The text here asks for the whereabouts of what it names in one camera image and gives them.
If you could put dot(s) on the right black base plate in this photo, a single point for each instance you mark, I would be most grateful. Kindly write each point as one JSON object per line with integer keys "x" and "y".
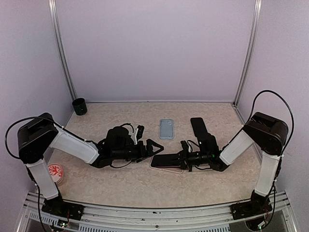
{"x": 255, "y": 206}

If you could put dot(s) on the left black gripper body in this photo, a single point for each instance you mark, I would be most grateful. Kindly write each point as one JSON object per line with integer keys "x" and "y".
{"x": 140, "y": 154}

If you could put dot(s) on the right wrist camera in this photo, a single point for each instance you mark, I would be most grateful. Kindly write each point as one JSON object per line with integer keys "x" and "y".
{"x": 186, "y": 146}

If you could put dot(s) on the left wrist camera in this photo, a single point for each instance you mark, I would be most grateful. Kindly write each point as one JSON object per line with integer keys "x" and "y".
{"x": 138, "y": 133}

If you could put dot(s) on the clear pink phone case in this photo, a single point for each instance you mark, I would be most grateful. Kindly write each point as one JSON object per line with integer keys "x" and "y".
{"x": 169, "y": 170}

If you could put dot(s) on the front aluminium rail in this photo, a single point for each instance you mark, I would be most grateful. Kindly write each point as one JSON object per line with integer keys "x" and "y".
{"x": 103, "y": 218}

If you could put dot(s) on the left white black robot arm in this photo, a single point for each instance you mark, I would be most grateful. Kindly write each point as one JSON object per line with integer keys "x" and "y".
{"x": 42, "y": 133}

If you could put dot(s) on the right aluminium frame post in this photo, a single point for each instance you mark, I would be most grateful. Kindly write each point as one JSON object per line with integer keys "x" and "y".
{"x": 249, "y": 52}

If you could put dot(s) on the dark green cup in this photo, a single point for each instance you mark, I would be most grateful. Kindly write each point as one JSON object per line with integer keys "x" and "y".
{"x": 79, "y": 106}

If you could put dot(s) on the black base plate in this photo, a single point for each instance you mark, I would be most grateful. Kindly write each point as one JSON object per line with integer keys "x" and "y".
{"x": 255, "y": 206}
{"x": 58, "y": 207}

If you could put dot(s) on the left aluminium frame post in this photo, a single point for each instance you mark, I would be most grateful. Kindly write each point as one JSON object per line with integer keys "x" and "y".
{"x": 60, "y": 48}

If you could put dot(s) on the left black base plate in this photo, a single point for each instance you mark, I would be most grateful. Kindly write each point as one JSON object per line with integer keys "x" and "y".
{"x": 58, "y": 207}

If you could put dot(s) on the aluminium frame post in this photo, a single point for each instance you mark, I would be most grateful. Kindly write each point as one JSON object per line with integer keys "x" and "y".
{"x": 249, "y": 52}
{"x": 60, "y": 48}

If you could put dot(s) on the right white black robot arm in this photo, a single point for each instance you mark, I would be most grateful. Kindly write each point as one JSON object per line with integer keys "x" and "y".
{"x": 269, "y": 133}

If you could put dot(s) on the red white round dish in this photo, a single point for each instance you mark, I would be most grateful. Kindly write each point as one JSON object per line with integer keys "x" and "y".
{"x": 56, "y": 172}

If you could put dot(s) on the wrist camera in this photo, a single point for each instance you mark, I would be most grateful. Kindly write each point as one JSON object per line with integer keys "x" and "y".
{"x": 186, "y": 146}
{"x": 138, "y": 133}

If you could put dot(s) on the light blue phone case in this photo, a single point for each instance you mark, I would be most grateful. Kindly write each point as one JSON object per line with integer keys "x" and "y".
{"x": 166, "y": 129}

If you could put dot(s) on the large black smartphone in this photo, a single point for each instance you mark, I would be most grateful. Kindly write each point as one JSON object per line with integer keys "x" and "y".
{"x": 199, "y": 128}

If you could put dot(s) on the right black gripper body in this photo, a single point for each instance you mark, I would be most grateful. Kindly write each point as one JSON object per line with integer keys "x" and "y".
{"x": 190, "y": 160}

